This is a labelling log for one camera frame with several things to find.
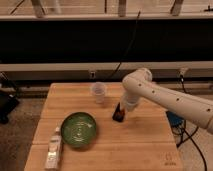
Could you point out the wall power outlet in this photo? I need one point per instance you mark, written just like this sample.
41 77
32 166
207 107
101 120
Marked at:
92 74

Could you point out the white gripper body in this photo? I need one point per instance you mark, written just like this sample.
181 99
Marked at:
129 102

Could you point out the green bowl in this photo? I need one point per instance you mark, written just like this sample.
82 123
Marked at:
79 129

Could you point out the blue object on floor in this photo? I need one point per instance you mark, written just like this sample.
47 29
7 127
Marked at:
173 119

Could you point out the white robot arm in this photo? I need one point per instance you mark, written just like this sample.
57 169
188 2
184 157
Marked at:
195 109

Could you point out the black phone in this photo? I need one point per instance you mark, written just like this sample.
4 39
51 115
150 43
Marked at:
114 117

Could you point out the white plastic bottle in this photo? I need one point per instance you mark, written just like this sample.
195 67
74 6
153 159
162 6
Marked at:
54 151

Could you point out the black object at left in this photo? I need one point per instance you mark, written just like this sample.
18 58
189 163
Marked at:
8 101

